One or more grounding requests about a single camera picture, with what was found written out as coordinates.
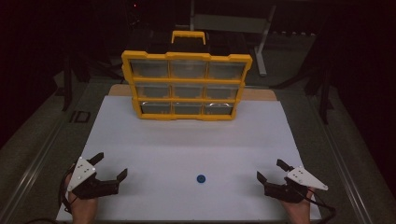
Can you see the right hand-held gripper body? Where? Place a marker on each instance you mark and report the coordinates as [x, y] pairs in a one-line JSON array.
[[303, 179]]

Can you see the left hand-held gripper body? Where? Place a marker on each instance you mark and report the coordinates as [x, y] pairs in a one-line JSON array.
[[81, 174]]

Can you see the blue round cap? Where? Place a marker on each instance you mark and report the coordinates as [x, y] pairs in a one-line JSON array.
[[201, 179]]

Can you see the clear plastic drawer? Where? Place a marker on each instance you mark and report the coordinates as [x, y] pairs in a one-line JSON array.
[[218, 109]]

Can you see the yellow organizer cabinet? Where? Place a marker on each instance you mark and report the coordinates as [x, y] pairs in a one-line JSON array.
[[186, 80]]

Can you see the person's right hand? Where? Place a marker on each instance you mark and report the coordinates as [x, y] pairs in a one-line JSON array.
[[299, 213]]

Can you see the person's left hand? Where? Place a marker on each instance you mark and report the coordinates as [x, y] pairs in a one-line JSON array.
[[82, 210]]

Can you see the white paper sheet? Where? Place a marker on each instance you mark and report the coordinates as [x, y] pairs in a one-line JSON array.
[[186, 146]]

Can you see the black stand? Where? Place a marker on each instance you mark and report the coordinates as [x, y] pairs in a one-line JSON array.
[[323, 93], [67, 87]]

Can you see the grid of clear drawers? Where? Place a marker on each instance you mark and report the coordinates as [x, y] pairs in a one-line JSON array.
[[188, 69]]

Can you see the grey metal stand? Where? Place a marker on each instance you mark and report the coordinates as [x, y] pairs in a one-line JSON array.
[[230, 23]]

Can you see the metal floor rail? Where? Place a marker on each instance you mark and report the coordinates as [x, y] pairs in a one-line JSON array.
[[31, 174], [345, 174]]

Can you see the black rectangular floor frame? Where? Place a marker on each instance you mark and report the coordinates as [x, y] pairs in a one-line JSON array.
[[80, 116]]

